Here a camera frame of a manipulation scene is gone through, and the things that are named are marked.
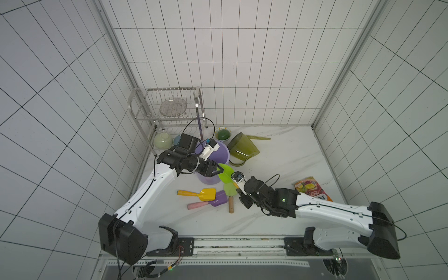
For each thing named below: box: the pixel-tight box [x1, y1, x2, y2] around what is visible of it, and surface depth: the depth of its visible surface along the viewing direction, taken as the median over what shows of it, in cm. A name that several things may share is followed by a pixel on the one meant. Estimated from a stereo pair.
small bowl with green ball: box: [214, 127, 231, 142], surface depth 111 cm
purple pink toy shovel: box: [187, 190, 228, 210], surface depth 87 cm
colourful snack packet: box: [294, 176, 334, 202], surface depth 89 cm
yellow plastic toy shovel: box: [176, 187, 217, 202], surface depth 89 cm
